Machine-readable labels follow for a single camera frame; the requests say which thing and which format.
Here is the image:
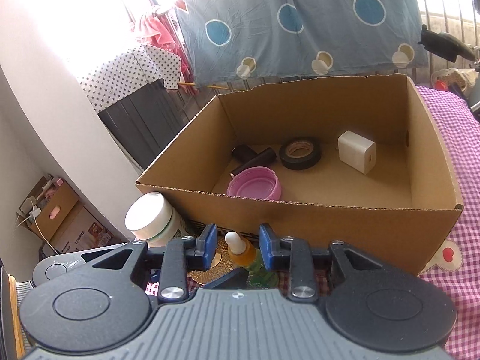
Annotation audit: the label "amber dropper bottle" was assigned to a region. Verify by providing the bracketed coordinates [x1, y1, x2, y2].
[224, 231, 278, 289]

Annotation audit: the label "white lidded supplement jar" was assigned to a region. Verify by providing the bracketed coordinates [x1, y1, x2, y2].
[124, 192, 190, 247]

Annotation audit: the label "gold round metal disc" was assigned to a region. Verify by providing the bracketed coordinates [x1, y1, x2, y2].
[188, 238, 233, 285]

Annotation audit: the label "pink plastic bowl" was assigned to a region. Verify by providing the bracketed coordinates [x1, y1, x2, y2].
[226, 166, 282, 201]

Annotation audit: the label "dark brown cylinder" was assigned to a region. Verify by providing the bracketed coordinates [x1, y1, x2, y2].
[230, 147, 277, 177]
[232, 145, 258, 164]

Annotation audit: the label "black tape roll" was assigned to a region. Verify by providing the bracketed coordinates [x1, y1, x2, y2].
[279, 136, 322, 171]

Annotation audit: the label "brown cardboard box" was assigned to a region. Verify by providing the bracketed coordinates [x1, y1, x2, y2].
[135, 73, 465, 275]

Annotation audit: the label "white charger cube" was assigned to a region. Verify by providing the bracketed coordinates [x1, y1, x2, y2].
[337, 131, 377, 175]

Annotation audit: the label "dark cabinet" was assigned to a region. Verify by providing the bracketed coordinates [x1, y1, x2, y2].
[98, 80, 189, 169]

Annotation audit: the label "small cardboard box on floor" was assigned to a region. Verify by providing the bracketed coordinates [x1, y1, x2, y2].
[28, 182, 80, 241]

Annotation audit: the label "pink checkered tablecloth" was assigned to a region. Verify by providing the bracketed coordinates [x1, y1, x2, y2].
[144, 84, 480, 360]

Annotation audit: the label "white polka dot cloth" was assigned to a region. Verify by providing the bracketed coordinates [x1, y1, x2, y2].
[79, 45, 182, 113]

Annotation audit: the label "red hanging clothes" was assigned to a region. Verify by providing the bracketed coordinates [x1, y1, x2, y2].
[132, 13, 191, 90]

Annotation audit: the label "blue patterned hanging sheet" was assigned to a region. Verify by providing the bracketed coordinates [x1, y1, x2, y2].
[176, 0, 428, 86]

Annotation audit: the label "black bicycle seat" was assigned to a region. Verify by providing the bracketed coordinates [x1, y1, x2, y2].
[418, 24, 476, 63]

